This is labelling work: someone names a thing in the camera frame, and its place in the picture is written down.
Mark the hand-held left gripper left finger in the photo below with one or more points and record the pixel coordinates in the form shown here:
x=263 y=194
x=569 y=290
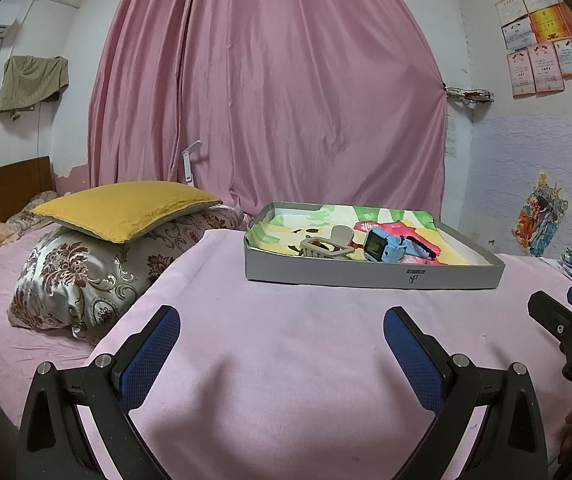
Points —
x=151 y=357

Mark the pink bedsheet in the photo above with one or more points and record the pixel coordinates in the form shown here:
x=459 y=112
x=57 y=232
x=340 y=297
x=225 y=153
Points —
x=291 y=335

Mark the yellow pillow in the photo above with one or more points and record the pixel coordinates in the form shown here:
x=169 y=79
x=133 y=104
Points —
x=116 y=210

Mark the floral quilt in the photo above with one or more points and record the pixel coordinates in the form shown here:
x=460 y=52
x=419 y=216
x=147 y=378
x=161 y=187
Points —
x=31 y=217

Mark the floral pillow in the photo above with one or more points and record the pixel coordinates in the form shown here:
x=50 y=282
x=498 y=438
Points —
x=91 y=270

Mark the pink curtain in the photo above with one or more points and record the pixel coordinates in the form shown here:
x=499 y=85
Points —
x=266 y=85

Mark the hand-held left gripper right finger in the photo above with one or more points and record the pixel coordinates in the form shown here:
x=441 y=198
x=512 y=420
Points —
x=413 y=360

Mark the blue wrist watch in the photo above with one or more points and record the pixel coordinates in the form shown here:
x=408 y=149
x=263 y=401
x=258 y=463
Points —
x=381 y=245

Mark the grey shallow tray box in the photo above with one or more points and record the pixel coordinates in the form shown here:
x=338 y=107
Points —
x=366 y=275

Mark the group of wall certificates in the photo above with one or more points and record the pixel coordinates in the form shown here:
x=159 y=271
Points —
x=546 y=35

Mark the white folding lamp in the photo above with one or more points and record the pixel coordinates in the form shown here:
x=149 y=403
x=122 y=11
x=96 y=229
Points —
x=187 y=165

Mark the colourful wall sticker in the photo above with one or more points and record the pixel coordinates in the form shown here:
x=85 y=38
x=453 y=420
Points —
x=541 y=220

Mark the beige hanging towel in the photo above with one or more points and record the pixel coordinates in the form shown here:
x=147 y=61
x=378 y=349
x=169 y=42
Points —
x=31 y=80

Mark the wooden headboard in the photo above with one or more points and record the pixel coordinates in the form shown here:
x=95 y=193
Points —
x=6 y=190

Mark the beige hair claw clip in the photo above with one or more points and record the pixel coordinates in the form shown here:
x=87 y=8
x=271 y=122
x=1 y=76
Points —
x=326 y=252

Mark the colourful drawing paper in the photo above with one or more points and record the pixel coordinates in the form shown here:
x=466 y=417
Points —
x=291 y=220

